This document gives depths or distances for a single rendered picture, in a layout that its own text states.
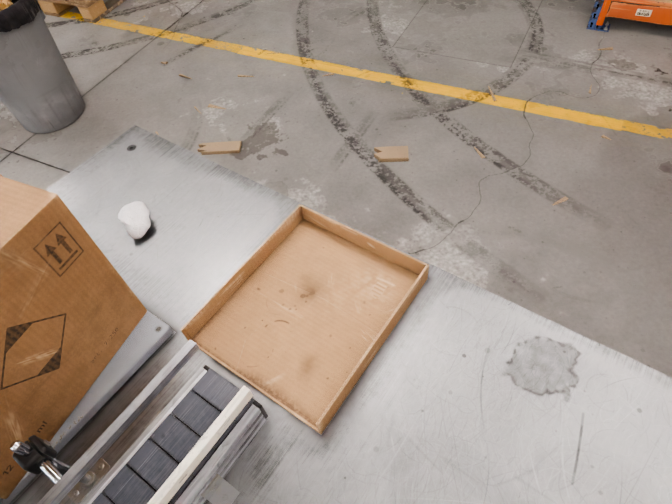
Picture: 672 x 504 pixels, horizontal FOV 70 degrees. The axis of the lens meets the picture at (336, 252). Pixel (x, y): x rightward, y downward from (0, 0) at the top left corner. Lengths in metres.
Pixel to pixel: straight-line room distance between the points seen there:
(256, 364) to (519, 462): 0.38
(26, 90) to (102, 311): 2.20
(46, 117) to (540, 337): 2.63
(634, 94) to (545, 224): 1.00
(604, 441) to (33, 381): 0.73
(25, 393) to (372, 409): 0.44
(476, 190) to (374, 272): 1.37
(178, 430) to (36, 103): 2.39
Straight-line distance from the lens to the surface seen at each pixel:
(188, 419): 0.69
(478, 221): 2.01
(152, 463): 0.69
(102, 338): 0.78
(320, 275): 0.81
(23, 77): 2.85
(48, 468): 0.66
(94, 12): 3.96
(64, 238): 0.67
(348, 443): 0.69
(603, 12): 3.25
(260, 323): 0.78
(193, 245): 0.92
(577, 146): 2.44
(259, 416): 0.69
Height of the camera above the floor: 1.49
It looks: 52 degrees down
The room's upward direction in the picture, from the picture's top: 8 degrees counter-clockwise
